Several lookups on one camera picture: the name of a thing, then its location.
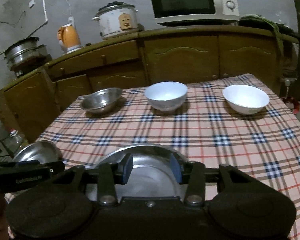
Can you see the white wall socket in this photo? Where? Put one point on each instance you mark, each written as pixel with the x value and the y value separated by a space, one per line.
pixel 31 3

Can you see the green cloth on cabinet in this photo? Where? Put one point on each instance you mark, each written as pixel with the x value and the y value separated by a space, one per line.
pixel 260 22

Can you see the steel steamer pot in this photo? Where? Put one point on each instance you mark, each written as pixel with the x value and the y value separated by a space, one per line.
pixel 23 51

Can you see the brown wooden cabinet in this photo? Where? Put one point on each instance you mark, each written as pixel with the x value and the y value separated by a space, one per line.
pixel 186 54

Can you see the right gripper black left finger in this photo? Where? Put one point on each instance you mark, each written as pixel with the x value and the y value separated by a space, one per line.
pixel 110 175

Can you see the white shallow bowl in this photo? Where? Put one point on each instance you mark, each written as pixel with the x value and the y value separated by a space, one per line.
pixel 246 100

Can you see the white rice cooker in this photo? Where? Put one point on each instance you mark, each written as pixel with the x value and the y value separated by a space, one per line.
pixel 116 19

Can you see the white microwave oven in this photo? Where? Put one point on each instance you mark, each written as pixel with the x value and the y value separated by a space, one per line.
pixel 169 12

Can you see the orange electric kettle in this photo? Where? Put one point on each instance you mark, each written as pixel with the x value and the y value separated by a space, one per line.
pixel 68 37

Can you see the small steel dish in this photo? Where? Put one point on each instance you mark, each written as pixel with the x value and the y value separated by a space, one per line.
pixel 42 151

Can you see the cooking oil bottle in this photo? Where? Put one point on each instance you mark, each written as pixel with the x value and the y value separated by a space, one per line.
pixel 14 142

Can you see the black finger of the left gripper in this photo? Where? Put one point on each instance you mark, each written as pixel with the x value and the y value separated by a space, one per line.
pixel 17 176

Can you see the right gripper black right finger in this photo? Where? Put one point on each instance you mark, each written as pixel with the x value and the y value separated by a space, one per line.
pixel 192 174

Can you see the deep steel bowl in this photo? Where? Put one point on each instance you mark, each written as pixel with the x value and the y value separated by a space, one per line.
pixel 102 101

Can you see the red object on floor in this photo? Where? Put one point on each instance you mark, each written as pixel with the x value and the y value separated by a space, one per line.
pixel 294 106

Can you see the plaid tablecloth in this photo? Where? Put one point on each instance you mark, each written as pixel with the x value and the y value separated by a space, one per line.
pixel 265 145

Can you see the white bowl bluish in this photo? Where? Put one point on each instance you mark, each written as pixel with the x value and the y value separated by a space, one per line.
pixel 166 96

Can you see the large steel plate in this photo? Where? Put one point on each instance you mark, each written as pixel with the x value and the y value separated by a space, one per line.
pixel 151 175

